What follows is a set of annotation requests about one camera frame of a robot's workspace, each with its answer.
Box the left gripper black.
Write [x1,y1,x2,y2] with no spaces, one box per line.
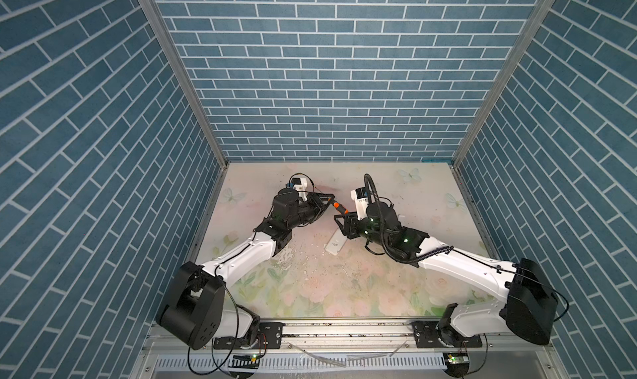
[284,192,334,231]

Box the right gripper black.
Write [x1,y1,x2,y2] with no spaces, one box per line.
[332,210,390,250]

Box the grey white remote control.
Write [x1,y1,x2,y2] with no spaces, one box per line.
[325,230,348,256]

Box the orange black screwdriver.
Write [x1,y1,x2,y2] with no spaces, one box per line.
[330,198,349,215]

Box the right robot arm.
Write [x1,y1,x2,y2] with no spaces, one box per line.
[334,202,558,347]

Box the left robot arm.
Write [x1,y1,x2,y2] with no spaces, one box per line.
[155,188,335,350]

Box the left controller board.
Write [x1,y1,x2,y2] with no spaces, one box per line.
[227,354,260,379]

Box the controller board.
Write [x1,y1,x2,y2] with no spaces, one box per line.
[442,352,470,378]
[227,354,260,379]

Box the right controller board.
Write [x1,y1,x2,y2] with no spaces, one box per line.
[442,352,470,378]

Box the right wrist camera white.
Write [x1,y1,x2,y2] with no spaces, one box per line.
[351,188,369,221]

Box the black corrugated cable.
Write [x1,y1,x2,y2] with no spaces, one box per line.
[362,173,454,266]

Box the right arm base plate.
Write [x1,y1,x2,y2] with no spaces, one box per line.
[410,320,483,348]

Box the aluminium front rail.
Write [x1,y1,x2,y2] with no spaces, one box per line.
[141,316,553,355]

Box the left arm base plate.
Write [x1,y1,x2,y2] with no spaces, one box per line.
[212,321,285,350]

